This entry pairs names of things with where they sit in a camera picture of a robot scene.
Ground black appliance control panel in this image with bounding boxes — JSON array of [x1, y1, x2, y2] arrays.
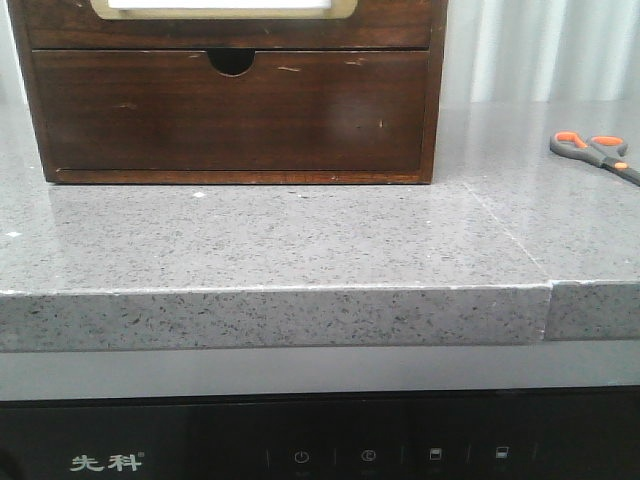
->
[[1, 387, 639, 479]]

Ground grey orange scissors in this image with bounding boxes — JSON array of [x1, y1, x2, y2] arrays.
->
[[550, 131, 639, 185]]

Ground dark wooden drawer cabinet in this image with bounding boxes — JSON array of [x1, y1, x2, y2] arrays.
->
[[6, 1, 447, 184]]

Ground wooden drawer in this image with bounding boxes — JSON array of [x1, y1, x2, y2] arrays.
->
[[33, 50, 428, 171], [9, 1, 442, 49]]

